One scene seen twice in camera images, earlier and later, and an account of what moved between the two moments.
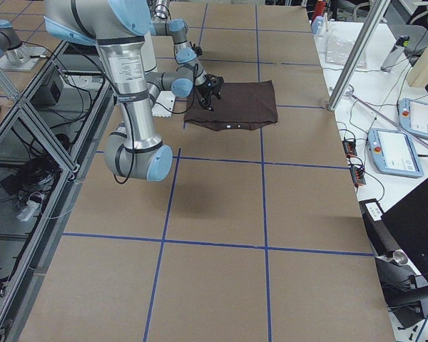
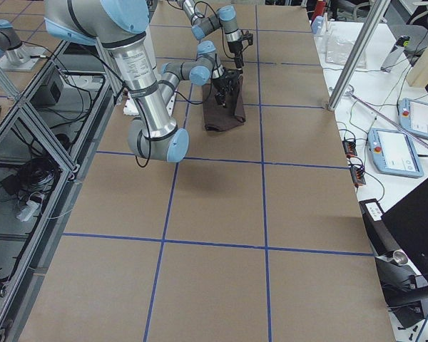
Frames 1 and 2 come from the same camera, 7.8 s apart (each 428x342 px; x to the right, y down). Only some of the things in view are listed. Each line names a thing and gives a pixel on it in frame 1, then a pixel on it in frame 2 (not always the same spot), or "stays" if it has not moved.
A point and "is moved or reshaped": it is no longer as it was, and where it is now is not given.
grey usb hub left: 350,147 stays
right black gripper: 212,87 → 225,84
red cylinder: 320,6 stays
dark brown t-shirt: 242,105 is moved or reshaped
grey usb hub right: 357,174 stays
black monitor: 416,221 stays
